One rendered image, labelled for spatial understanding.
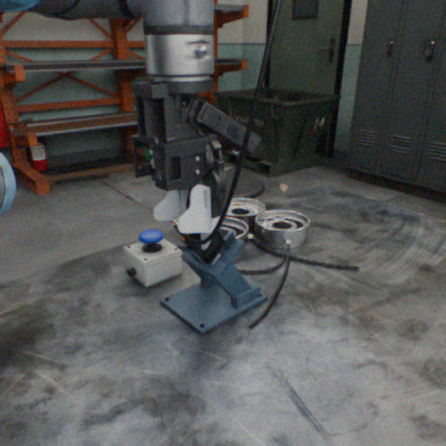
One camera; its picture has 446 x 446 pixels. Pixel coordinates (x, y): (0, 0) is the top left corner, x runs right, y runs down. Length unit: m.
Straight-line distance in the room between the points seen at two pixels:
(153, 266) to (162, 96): 0.30
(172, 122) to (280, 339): 0.31
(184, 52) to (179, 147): 0.10
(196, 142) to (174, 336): 0.26
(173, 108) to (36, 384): 0.35
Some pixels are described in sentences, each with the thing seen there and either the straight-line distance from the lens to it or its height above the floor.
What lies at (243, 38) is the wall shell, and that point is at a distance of 5.65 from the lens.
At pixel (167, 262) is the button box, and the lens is 0.69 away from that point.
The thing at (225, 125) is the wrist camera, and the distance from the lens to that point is 0.52.
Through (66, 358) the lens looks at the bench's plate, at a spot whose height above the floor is 0.80.
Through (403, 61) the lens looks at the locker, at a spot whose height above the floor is 1.01.
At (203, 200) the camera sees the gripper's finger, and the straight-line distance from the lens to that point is 0.52.
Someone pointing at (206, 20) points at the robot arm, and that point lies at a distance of 0.48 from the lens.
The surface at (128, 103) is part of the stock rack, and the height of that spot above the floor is 0.58.
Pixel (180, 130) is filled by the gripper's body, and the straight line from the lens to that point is 0.49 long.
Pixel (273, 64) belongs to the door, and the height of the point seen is 0.91.
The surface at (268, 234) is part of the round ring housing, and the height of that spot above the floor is 0.83.
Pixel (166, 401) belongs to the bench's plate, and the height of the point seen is 0.80.
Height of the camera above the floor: 1.16
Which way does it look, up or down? 25 degrees down
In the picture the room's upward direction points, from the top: straight up
